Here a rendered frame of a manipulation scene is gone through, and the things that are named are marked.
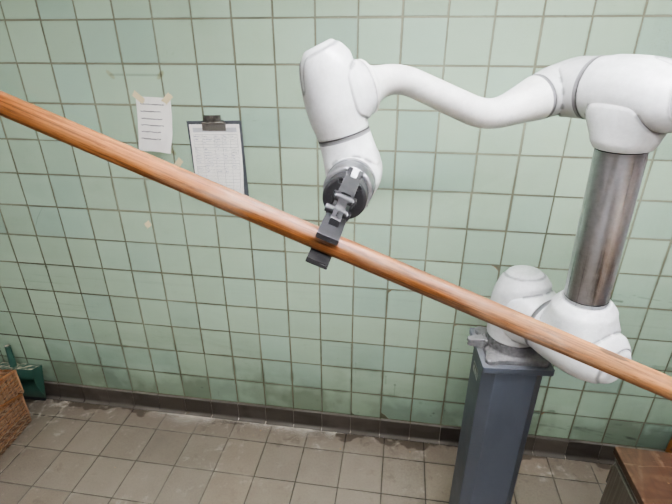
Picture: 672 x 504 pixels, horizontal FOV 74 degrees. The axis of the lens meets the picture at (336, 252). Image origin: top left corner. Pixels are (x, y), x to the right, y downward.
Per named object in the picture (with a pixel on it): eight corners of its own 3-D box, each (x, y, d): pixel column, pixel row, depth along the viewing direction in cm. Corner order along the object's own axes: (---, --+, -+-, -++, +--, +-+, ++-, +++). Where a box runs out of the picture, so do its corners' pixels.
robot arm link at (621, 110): (561, 338, 131) (634, 385, 113) (519, 355, 125) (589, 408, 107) (625, 51, 97) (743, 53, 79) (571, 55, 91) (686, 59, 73)
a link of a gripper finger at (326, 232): (344, 225, 62) (346, 220, 62) (336, 246, 56) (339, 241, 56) (324, 216, 62) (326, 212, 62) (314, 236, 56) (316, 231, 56)
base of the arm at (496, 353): (461, 328, 149) (463, 314, 146) (530, 331, 147) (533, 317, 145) (472, 364, 132) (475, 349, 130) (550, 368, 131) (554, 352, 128)
